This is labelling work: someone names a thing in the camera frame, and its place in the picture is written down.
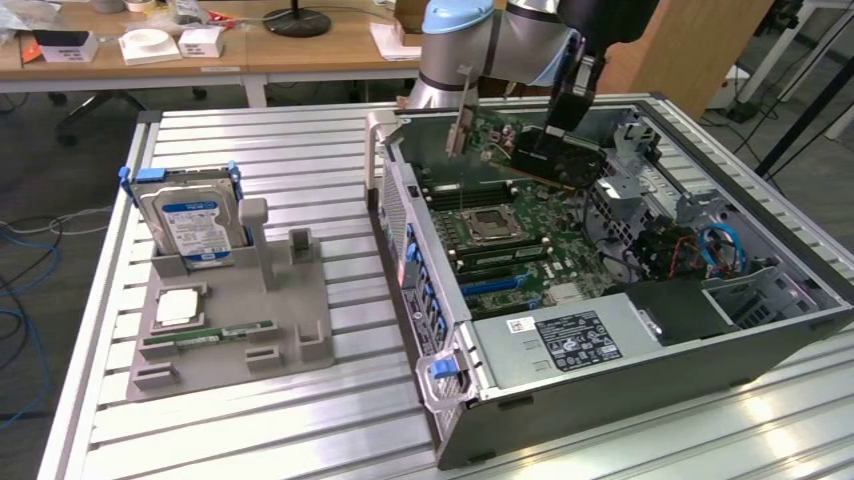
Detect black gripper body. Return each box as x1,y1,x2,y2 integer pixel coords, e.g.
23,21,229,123
557,0,662,59

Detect green graphics card black fan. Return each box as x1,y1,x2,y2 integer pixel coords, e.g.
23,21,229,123
445,67,610,192

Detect wooden cabinet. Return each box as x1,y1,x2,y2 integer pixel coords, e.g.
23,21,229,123
600,0,777,121

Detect perforated metal disk bay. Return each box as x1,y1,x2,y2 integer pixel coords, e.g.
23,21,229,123
582,147,680,241

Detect CPU socket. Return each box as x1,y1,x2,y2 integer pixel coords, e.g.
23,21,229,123
465,205,526,246

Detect brown cardboard box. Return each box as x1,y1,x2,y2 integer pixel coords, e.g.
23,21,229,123
393,0,433,35

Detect white papers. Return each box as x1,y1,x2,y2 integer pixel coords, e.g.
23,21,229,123
370,22,426,62

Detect blue expansion slot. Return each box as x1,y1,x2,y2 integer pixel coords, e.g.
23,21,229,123
461,275,522,296

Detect wooden desk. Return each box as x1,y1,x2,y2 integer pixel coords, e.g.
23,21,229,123
0,0,613,96

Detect black lamp base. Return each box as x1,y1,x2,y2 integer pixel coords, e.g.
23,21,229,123
263,0,334,38

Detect grey power supply unit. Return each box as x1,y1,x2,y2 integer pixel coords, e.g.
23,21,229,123
470,293,666,391

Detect grey parts rack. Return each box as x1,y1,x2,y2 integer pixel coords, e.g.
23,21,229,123
126,197,335,404

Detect small white box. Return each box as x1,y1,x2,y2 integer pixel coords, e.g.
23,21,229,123
177,27,226,59

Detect open black PC case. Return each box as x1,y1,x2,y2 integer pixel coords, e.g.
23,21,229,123
363,92,854,471

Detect hard disk blue side rails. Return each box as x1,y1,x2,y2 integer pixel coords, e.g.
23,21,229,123
118,160,243,272

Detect white box with tape roll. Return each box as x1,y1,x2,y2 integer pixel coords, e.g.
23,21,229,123
118,28,185,67

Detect green RAM stick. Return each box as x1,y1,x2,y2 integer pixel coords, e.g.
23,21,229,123
143,321,277,349

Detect silver CPU chip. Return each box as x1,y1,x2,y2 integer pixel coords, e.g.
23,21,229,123
154,288,203,329

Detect black chair base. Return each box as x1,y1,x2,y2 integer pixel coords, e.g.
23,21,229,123
52,89,150,147

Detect white box black top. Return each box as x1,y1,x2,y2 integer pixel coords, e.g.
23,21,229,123
32,29,102,64

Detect red wire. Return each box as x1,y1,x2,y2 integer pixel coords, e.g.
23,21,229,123
670,237,710,277

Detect blue wire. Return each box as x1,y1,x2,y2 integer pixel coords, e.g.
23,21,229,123
697,222,749,279

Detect white floor cable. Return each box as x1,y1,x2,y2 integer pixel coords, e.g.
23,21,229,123
0,207,112,237

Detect blue floor cable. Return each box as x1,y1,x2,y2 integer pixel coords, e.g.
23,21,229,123
0,227,66,431

